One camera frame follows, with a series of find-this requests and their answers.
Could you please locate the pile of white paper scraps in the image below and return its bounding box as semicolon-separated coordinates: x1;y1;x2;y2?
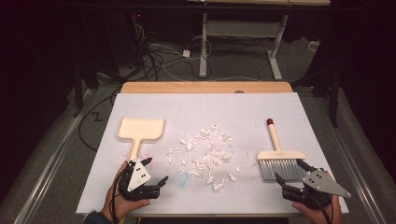
166;124;242;192

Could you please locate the black floor cable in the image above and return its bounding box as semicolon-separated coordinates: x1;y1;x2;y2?
78;92;122;153

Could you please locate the black metal stand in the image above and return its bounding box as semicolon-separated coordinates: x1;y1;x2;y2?
292;62;340;129
73;62;94;119

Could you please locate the cream plastic dustpan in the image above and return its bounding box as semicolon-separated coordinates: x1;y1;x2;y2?
116;117;166;161

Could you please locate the white foam board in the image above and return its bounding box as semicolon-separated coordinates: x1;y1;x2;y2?
76;91;349;216

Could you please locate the left hand-held gripper cable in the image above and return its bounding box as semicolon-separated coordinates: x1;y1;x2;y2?
110;174;120;224

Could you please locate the person's right hand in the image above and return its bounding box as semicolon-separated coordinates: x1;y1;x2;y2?
291;195;344;224

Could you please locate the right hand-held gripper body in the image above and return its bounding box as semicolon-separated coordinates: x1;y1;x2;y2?
281;168;352;209

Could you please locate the metal floor rail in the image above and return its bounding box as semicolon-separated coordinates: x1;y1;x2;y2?
311;92;389;224
13;90;94;224

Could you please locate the tangle of floor cables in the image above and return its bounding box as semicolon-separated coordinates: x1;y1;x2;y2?
130;18;216;82

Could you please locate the white-legged desk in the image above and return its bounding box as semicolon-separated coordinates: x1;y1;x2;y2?
186;0;331;81

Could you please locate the person's left hand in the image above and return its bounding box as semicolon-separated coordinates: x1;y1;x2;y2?
101;161;151;223

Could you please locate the right hand-held gripper cable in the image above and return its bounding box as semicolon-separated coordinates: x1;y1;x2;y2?
306;190;332;224

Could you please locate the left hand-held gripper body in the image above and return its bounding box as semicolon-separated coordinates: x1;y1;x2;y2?
118;158;162;202

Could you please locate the cream brush with red tip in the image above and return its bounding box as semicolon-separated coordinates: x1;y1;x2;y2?
257;118;307;182

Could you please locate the hand-held gripper cable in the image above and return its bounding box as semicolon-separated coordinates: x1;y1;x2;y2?
306;190;332;224
110;174;120;224

